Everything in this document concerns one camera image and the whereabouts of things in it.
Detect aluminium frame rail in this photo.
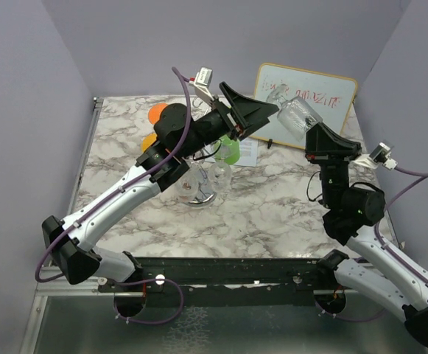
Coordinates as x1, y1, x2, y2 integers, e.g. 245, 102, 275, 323
18, 96, 144, 354

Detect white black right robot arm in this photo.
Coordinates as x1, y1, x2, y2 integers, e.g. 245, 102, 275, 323
305, 122, 428, 348

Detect clear short tumbler glass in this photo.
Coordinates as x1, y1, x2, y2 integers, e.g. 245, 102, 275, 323
266, 84, 323, 142

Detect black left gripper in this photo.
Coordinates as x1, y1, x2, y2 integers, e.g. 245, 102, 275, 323
180, 82, 279, 159

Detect dark orange plastic wine glass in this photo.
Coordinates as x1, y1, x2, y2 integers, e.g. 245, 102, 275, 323
148, 103, 167, 125

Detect clear wine glass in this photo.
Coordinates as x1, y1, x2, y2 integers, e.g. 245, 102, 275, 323
175, 164, 203, 204
208, 142, 232, 195

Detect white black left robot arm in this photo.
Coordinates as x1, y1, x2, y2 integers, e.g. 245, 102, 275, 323
42, 83, 278, 291

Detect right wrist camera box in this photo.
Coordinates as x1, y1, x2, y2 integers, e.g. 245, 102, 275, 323
353, 142, 398, 170

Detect light orange plastic wine glass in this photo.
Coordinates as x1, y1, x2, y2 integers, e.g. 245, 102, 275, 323
141, 133, 157, 152

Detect black mounting rail base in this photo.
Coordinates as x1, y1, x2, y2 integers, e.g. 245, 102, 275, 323
97, 257, 342, 308

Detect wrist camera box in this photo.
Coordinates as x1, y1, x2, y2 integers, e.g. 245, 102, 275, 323
188, 66, 214, 104
353, 142, 398, 170

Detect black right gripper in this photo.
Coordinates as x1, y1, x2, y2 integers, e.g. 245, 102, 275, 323
306, 114, 362, 210

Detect yellow framed whiteboard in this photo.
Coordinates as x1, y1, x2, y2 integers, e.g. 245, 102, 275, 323
254, 63, 358, 133

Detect chrome wine glass rack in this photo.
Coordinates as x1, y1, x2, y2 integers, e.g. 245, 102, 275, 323
182, 96, 218, 207

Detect green plastic wine glass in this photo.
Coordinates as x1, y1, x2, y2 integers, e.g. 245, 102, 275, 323
213, 135, 240, 165

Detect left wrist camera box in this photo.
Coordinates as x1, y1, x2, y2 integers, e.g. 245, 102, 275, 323
188, 66, 214, 104

